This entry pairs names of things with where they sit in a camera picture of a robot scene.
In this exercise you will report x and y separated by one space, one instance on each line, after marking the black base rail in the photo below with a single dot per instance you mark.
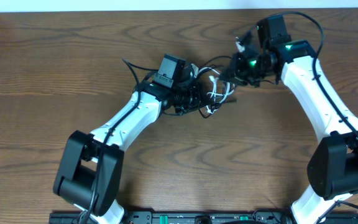
143 217

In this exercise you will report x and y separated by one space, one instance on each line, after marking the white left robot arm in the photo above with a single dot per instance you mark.
90 170

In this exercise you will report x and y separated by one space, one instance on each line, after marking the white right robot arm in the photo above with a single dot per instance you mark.
333 168

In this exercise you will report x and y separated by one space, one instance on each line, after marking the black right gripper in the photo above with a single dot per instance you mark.
234 72

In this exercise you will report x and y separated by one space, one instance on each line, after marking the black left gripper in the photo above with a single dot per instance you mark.
194 99

